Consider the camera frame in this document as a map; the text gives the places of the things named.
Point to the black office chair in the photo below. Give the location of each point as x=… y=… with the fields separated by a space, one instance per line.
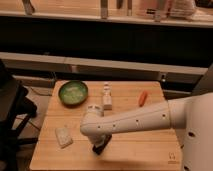
x=15 y=111

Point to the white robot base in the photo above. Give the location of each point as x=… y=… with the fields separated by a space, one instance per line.
x=195 y=115

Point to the green bowl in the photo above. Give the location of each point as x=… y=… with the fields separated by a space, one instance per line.
x=73 y=93

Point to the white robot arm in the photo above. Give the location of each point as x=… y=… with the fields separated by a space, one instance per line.
x=99 y=129

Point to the orange carrot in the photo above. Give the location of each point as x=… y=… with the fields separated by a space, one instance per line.
x=142 y=98

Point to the small white bottle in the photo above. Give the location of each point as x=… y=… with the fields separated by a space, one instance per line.
x=107 y=99

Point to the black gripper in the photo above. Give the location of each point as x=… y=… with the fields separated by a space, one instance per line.
x=100 y=146

